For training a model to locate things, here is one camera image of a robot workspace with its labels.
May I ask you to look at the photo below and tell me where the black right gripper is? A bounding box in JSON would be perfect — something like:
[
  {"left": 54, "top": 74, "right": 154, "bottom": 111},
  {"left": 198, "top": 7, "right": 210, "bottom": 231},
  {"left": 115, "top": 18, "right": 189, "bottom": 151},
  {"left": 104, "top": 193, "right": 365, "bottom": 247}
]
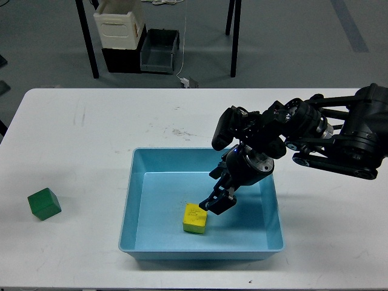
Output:
[{"left": 199, "top": 144, "right": 274, "bottom": 215}]

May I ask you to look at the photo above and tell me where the yellow block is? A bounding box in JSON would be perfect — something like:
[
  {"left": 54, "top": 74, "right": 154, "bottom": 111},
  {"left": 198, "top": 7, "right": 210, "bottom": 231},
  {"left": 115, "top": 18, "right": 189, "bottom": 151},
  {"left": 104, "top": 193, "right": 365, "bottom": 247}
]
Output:
[{"left": 182, "top": 203, "right": 207, "bottom": 235}]

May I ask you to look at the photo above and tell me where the green block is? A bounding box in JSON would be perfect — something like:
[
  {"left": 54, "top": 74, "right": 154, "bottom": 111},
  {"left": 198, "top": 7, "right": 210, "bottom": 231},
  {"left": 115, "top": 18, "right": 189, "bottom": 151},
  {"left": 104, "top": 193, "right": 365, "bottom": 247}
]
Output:
[{"left": 27, "top": 188, "right": 62, "bottom": 221}]

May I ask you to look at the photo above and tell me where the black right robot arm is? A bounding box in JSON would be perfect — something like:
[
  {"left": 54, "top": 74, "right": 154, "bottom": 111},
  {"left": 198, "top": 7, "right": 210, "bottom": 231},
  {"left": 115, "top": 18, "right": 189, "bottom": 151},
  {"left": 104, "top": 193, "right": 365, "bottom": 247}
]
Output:
[{"left": 199, "top": 84, "right": 387, "bottom": 215}]

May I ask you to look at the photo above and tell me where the blue plastic box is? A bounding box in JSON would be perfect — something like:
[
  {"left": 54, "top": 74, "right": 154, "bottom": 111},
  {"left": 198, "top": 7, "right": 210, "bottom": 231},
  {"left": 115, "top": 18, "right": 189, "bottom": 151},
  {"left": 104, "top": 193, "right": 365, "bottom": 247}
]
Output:
[{"left": 117, "top": 147, "right": 286, "bottom": 263}]

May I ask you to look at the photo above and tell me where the white power adapter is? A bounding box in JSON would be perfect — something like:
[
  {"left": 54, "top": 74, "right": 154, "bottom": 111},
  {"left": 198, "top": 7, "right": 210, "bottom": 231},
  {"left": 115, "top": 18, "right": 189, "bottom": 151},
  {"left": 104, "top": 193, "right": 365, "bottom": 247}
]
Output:
[{"left": 179, "top": 78, "right": 190, "bottom": 89}]

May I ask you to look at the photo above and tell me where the dark grey bin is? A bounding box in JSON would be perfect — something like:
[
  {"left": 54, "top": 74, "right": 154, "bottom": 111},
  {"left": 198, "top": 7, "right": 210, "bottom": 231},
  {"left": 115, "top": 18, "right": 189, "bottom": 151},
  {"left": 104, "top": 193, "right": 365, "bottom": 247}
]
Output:
[{"left": 140, "top": 28, "right": 180, "bottom": 75}]

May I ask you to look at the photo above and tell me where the black crate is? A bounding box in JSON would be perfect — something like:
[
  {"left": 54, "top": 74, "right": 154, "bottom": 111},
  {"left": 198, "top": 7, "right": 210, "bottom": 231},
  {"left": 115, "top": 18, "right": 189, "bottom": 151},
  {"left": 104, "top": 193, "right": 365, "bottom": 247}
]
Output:
[{"left": 102, "top": 26, "right": 147, "bottom": 73}]

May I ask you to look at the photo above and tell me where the black table leg right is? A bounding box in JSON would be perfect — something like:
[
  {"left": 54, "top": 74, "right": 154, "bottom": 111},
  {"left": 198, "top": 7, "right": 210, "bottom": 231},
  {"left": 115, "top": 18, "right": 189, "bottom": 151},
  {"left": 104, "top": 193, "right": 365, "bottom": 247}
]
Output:
[{"left": 230, "top": 0, "right": 242, "bottom": 78}]

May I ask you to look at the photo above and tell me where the black table leg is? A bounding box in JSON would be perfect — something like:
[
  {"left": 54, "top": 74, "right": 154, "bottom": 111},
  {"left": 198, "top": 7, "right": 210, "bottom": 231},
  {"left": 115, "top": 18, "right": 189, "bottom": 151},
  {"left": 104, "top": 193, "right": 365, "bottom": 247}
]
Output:
[
  {"left": 75, "top": 0, "right": 99, "bottom": 79},
  {"left": 225, "top": 0, "right": 235, "bottom": 36},
  {"left": 230, "top": 0, "right": 242, "bottom": 78}
]

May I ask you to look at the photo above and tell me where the black table leg far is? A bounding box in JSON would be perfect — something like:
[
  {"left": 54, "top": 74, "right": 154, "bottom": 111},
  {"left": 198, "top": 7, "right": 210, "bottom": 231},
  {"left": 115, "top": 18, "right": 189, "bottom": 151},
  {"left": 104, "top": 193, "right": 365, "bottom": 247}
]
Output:
[{"left": 225, "top": 0, "right": 235, "bottom": 36}]

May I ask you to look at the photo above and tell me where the cream plastic container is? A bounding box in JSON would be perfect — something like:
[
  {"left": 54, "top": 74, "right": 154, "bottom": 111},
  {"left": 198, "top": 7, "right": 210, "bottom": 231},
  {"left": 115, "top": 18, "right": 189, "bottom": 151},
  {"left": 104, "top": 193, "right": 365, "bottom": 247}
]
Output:
[{"left": 93, "top": 0, "right": 145, "bottom": 50}]

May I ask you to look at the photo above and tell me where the black table leg left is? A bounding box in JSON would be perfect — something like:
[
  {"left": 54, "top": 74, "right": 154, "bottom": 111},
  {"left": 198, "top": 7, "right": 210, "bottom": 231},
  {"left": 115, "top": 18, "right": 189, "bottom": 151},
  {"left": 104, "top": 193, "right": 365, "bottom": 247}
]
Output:
[{"left": 75, "top": 0, "right": 99, "bottom": 79}]

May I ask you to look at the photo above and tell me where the white cable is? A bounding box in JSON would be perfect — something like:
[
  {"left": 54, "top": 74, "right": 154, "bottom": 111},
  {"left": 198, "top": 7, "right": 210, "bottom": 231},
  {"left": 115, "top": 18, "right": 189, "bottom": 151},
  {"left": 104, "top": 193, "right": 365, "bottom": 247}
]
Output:
[{"left": 176, "top": 0, "right": 187, "bottom": 80}]

